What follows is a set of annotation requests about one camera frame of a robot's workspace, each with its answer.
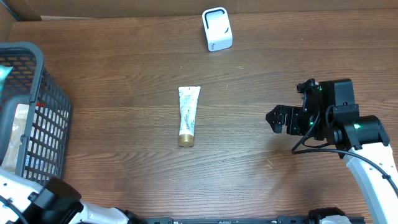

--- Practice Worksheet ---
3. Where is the beige clear food pouch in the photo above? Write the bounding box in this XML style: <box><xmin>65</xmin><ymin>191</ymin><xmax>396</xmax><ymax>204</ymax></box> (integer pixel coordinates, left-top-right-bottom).
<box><xmin>1</xmin><ymin>104</ymin><xmax>29</xmax><ymax>172</ymax></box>

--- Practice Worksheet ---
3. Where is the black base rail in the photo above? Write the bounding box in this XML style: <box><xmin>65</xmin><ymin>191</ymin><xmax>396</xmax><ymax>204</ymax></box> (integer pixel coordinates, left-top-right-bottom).
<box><xmin>142</xmin><ymin>216</ymin><xmax>366</xmax><ymax>224</ymax></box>

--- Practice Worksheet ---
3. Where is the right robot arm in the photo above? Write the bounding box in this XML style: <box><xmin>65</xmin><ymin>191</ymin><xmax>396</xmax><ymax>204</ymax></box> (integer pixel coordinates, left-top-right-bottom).
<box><xmin>266</xmin><ymin>79</ymin><xmax>397</xmax><ymax>223</ymax></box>

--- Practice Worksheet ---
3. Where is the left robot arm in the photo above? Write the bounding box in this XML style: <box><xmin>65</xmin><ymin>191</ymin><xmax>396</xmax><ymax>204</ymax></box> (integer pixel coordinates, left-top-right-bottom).
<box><xmin>1</xmin><ymin>169</ymin><xmax>147</xmax><ymax>224</ymax></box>

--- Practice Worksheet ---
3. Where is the white tube gold cap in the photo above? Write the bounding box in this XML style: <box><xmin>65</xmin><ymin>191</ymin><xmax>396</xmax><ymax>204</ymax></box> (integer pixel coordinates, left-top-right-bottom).
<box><xmin>178</xmin><ymin>86</ymin><xmax>201</xmax><ymax>147</ymax></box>

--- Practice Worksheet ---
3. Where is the grey plastic mesh basket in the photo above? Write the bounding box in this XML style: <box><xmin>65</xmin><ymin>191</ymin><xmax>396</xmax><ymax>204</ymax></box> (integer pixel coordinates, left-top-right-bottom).
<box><xmin>1</xmin><ymin>42</ymin><xmax>72</xmax><ymax>185</ymax></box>

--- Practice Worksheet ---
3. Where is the teal snack packet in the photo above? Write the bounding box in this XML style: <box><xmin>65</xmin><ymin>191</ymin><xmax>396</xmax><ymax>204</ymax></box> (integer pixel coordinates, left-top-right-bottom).
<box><xmin>0</xmin><ymin>65</ymin><xmax>13</xmax><ymax>94</ymax></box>

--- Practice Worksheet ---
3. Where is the white barcode scanner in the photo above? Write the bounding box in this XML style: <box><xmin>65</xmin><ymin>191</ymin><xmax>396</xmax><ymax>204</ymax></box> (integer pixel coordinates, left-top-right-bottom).
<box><xmin>201</xmin><ymin>7</ymin><xmax>233</xmax><ymax>52</ymax></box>

